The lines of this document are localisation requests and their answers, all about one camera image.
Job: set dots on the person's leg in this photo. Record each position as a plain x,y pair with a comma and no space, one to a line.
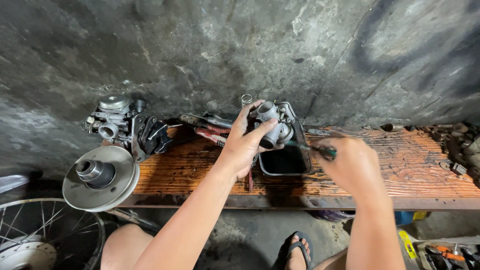
123,247
333,262

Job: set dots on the grimy carburetor with round cap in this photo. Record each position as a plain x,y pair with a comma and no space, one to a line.
110,118

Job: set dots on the person's left leg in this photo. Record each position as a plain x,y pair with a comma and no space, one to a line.
123,247

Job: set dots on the rusty metal rod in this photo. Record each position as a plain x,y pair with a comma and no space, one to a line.
133,218

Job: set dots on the spoked motorcycle wheel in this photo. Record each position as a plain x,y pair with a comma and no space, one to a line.
45,240

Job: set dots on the heap of rusty metal parts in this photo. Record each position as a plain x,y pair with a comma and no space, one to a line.
457,150

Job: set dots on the person's right fingers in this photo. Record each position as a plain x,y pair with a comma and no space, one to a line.
324,147

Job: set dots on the yellow flat packet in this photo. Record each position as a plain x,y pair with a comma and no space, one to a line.
407,244

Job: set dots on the person's right hand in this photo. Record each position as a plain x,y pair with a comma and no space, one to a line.
350,165

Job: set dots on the open toolbox with tools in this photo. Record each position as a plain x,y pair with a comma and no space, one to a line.
448,257

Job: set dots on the small metal coil spring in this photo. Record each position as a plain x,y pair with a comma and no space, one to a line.
246,100

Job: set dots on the silver metal fender piece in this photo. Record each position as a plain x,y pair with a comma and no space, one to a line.
13,183

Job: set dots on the purple plastic bucket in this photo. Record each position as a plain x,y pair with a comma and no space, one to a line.
332,215

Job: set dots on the person's right leg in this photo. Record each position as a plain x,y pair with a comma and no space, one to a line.
333,262

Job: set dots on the silver metal carburetor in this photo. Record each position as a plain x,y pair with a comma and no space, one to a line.
276,123

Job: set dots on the short metal cylinder bolt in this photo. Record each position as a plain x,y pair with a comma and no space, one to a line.
392,128

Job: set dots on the silver clutch pulley disc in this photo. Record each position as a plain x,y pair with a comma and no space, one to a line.
101,180

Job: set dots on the person's left hand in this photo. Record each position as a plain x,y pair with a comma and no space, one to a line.
240,150

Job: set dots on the worn wooden bench plank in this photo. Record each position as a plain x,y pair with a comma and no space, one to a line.
393,168

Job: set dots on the blue plastic container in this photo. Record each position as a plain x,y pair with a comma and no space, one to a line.
403,218

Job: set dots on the black metal bracket part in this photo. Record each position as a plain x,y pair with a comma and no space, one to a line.
152,137

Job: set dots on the black metal oil tray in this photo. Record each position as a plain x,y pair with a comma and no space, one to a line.
285,161

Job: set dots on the black flip flop sandal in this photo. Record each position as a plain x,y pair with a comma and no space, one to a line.
304,250

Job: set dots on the small flat metal piece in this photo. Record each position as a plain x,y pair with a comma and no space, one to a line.
318,131

